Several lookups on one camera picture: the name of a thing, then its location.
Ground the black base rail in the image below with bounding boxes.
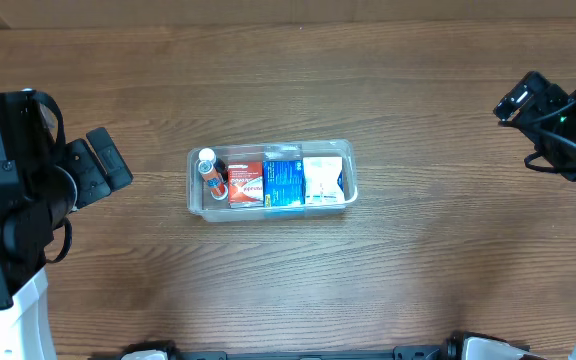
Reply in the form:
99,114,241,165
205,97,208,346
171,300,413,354
117,340,534,360

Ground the red Panadol box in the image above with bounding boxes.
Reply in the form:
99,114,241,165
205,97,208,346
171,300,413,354
228,162,264,208

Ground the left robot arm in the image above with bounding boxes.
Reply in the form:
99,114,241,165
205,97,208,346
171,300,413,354
0,127,132,359

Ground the blue VapoDrops box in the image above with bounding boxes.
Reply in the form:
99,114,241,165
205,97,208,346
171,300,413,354
262,160,305,207

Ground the white bandage box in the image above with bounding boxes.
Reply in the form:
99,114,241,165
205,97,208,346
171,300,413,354
302,156,345,205

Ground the orange tube white cap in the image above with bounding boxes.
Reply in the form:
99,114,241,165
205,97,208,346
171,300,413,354
198,160,228,200

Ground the dark bottle white cap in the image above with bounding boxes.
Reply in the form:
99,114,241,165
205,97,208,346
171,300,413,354
199,148,228,182

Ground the clear plastic container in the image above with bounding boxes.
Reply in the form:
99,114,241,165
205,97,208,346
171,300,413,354
187,139,358,222

